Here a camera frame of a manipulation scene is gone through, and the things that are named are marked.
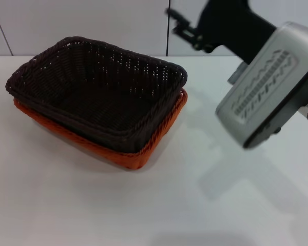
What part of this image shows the dark brown woven basket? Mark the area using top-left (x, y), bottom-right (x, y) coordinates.
top-left (5, 36), bottom-right (188, 152)

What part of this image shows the silver black wrist camera housing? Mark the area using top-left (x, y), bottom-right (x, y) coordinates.
top-left (215, 21), bottom-right (308, 150)

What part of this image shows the orange woven plastic basket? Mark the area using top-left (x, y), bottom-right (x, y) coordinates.
top-left (13, 88), bottom-right (189, 171)

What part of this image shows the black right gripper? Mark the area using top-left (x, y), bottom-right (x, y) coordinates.
top-left (165, 0), bottom-right (278, 65)

